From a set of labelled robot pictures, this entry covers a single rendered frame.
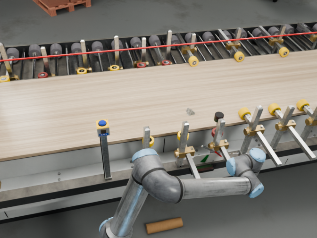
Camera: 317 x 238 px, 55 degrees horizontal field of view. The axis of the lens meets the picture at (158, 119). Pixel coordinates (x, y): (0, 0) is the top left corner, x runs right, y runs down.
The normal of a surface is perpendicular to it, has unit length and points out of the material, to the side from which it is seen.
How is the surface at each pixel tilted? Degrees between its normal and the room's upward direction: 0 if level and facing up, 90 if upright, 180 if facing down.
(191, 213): 0
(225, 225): 0
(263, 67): 0
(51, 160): 90
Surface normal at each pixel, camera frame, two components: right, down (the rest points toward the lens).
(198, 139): 0.25, 0.69
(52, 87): 0.05, -0.72
